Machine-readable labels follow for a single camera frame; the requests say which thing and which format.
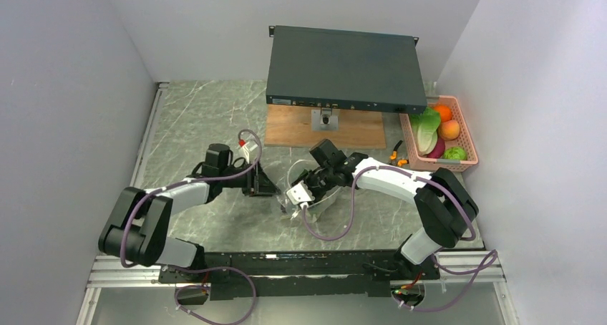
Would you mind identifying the polka dot zip top bag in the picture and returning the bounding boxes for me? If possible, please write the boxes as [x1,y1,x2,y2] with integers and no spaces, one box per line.
[277,159,341,223]

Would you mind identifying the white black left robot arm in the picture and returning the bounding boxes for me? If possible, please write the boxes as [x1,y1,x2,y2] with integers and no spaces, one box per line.
[98,143,281,282]

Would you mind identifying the green fake leafy vegetable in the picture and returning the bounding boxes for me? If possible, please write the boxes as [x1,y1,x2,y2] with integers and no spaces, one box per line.
[409,107,441,155]

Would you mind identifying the grey metal bracket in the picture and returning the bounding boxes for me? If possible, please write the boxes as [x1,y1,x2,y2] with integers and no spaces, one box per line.
[311,108,340,132]

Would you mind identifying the orange handled pliers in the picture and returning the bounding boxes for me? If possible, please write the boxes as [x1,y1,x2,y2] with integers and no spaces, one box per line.
[388,140,409,168]

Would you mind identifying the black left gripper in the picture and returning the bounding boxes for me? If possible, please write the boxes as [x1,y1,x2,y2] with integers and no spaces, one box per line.
[220,159,281,198]

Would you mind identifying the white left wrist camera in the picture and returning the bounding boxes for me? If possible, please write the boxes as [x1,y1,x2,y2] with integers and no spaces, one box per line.
[238,139,263,163]

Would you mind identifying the green fake lime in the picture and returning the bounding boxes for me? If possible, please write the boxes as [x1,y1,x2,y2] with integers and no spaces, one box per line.
[442,146,468,160]

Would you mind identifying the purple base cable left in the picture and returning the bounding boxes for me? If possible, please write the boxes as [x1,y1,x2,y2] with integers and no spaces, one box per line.
[174,265,260,325]

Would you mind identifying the wooden board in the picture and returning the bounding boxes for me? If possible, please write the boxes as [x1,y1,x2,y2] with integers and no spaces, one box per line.
[265,105,387,149]

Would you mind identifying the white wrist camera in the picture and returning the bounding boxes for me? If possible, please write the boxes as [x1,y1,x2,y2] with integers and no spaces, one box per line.
[238,139,263,163]
[286,181,314,206]

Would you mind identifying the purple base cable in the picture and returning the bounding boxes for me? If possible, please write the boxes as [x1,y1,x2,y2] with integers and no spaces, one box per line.
[174,265,260,325]
[392,249,501,314]

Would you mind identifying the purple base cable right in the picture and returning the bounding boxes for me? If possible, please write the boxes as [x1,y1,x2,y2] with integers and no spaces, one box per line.
[392,249,501,314]

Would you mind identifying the orange fake fruit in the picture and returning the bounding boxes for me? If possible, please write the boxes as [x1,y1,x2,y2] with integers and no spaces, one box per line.
[432,105,453,122]

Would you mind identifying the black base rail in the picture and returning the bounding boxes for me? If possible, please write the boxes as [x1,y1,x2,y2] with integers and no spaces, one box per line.
[158,250,440,301]

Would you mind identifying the dark network switch box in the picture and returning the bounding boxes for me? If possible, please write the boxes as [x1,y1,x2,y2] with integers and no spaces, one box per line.
[266,26,427,114]

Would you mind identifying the orange fake peach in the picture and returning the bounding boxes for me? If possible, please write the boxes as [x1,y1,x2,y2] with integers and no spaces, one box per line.
[437,120,461,141]

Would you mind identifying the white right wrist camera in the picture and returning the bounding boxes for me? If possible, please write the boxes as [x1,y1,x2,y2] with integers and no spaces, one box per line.
[286,181,314,206]

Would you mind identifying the purple fake sweet potato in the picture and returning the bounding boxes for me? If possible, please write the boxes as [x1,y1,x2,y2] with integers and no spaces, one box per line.
[426,137,446,159]

